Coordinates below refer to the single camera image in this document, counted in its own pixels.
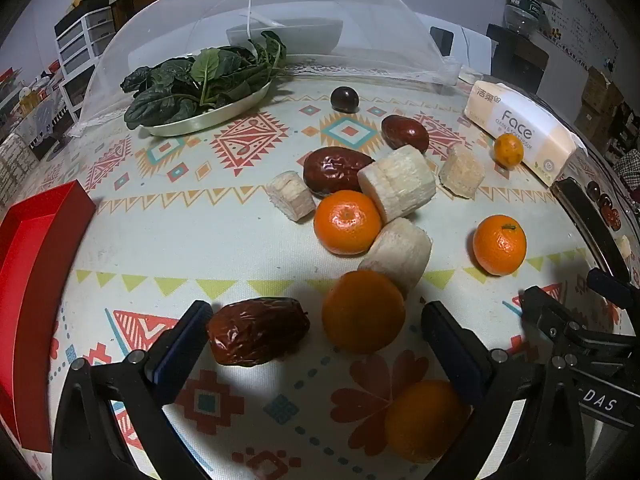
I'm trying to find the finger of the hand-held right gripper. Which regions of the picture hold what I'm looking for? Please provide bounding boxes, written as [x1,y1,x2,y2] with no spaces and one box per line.
[587,269,640,308]
[519,285,601,356]

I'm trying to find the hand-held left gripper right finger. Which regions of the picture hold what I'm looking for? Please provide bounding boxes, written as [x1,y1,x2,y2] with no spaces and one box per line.
[421,301,588,480]

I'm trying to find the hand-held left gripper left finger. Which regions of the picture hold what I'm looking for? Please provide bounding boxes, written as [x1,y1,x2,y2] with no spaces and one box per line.
[52,300,216,480]

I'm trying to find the orange tangerine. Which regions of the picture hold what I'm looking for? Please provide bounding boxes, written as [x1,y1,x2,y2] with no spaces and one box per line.
[314,190,383,256]
[473,214,528,277]
[384,380,471,463]
[321,270,407,355]

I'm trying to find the wrinkled red date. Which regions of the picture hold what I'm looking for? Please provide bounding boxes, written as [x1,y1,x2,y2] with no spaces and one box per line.
[206,297,311,366]

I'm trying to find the peeled sugarcane piece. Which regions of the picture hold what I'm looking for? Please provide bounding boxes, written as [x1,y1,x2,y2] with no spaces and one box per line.
[438,145,486,199]

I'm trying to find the small tangerine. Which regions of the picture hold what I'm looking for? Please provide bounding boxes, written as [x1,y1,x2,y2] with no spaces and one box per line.
[494,133,525,167]

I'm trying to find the red cardboard box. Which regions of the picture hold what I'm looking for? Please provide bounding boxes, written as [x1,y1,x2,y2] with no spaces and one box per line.
[0,180,97,453]

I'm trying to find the large sugarcane piece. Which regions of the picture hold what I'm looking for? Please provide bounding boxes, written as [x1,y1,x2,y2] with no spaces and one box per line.
[357,145,437,224]

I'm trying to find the small sugarcane piece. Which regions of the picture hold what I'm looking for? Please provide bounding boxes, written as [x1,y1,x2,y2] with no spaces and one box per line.
[265,171,317,222]

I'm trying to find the large glossy red date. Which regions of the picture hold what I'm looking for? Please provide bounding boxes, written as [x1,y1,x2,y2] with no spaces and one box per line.
[303,147,375,196]

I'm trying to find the small red date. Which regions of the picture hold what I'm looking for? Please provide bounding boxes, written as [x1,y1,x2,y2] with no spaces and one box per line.
[381,115,430,153]

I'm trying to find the dark round plum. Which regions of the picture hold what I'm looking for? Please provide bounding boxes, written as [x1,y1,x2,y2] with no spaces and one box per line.
[330,86,359,113]

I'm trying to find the reflective metal tray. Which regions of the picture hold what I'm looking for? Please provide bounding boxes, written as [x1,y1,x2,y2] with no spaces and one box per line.
[550,177,633,286]

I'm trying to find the tissue pack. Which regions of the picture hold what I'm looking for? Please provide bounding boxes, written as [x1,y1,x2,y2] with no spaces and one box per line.
[464,80,588,186]

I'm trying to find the cardboard boxes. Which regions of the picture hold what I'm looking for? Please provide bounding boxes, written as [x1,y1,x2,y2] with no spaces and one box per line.
[575,66,626,136]

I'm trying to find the oval white plate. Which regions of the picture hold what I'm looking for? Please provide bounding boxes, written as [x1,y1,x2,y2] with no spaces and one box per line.
[142,77,273,137]

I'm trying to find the black box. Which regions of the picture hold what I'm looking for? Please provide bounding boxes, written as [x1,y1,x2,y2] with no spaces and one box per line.
[486,24,551,93]

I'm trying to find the patterned chair cover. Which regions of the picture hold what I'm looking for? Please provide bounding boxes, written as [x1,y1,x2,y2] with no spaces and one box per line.
[0,132,43,196]

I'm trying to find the spinach leaves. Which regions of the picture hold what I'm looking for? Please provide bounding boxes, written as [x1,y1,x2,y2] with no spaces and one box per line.
[121,31,288,130]

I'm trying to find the white plastic drawer unit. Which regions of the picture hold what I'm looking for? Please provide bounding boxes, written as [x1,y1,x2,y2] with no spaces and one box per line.
[60,67,98,122]

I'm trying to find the whiteboard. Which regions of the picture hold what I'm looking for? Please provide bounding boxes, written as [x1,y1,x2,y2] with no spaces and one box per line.
[532,0,621,68]

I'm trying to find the clear plastic bottle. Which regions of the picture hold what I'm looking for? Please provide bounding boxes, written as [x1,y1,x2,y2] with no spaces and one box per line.
[502,0,546,36]

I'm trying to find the white mesh food cover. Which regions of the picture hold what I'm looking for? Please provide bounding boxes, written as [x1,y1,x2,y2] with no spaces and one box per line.
[70,0,463,136]

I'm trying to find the black topped drawer unit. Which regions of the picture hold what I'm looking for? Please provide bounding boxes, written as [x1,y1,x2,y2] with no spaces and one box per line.
[54,7,117,72]

